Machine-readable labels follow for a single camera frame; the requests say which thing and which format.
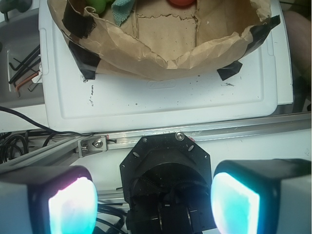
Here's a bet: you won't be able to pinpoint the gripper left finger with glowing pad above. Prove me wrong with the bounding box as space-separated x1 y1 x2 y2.
0 166 98 234

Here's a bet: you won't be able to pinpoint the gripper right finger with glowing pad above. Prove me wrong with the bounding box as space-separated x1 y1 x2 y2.
211 158 312 234

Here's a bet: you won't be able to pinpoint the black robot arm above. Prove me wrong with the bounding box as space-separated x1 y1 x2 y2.
0 134 312 234

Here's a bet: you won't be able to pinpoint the orange hex key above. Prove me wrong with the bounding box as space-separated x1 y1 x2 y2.
15 70 39 97

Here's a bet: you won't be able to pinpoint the black hex keys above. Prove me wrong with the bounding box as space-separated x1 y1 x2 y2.
8 45 41 91

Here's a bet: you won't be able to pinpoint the brown paper bag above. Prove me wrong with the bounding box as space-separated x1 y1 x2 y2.
47 0 280 81

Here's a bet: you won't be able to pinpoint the green plush toy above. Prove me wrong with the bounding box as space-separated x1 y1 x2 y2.
86 0 114 14

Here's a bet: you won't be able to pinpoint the teal cloth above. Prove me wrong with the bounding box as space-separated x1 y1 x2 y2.
111 0 135 26

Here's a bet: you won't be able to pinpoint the aluminium extrusion rail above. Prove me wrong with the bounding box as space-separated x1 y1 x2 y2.
0 112 312 169

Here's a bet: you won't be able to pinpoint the metal corner bracket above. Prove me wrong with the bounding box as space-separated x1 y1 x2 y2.
77 135 108 158

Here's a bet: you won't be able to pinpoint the black cable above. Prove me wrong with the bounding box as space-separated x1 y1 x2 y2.
0 106 98 137

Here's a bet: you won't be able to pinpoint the orange red ring toy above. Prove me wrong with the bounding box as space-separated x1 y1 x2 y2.
167 0 197 9

